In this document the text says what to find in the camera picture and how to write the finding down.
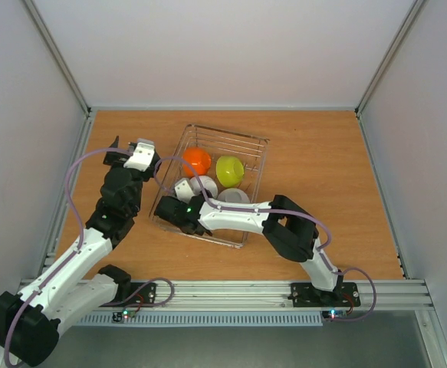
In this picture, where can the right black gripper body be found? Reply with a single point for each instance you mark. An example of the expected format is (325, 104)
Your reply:
(198, 192)

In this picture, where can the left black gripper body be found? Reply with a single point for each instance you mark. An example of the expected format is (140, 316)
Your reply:
(116, 158)

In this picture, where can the white bottom bowl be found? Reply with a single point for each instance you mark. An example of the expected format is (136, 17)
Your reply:
(206, 183)

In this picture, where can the white bowl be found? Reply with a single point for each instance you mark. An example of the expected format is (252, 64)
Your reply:
(233, 195)
(206, 183)

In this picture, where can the orange bowl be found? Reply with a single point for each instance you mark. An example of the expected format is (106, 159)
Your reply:
(198, 159)

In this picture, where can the green bowl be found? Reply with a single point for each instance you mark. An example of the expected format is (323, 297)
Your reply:
(229, 171)

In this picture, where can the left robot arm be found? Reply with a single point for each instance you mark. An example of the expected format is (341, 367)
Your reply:
(34, 319)

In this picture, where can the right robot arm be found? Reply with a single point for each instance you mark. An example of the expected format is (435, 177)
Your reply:
(290, 230)

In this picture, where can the left small circuit board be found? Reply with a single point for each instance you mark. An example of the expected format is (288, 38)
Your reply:
(123, 316)

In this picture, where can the small circuit board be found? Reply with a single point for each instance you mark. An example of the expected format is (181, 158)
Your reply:
(335, 314)
(123, 316)

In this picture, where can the right small circuit board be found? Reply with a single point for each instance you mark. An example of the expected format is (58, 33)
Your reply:
(335, 314)

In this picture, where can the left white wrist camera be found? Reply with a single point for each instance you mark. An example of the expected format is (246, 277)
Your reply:
(143, 155)

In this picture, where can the wire dish rack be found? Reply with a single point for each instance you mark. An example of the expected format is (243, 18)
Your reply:
(249, 149)

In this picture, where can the aluminium front rail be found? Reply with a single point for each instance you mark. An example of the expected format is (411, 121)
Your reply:
(383, 295)

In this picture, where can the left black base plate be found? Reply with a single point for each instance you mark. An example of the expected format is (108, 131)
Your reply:
(133, 293)

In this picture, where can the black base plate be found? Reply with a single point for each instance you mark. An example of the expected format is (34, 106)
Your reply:
(303, 294)
(133, 293)

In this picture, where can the left aluminium frame post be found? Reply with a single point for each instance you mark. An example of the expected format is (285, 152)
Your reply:
(47, 37)

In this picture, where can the aluminium frame post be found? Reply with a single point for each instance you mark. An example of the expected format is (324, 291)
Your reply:
(401, 34)
(47, 37)

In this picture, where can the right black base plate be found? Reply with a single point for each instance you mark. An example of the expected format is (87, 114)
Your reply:
(303, 294)

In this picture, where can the grey slotted cable duct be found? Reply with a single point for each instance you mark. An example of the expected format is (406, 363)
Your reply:
(203, 319)

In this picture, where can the right aluminium frame post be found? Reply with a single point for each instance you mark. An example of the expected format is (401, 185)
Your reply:
(401, 34)

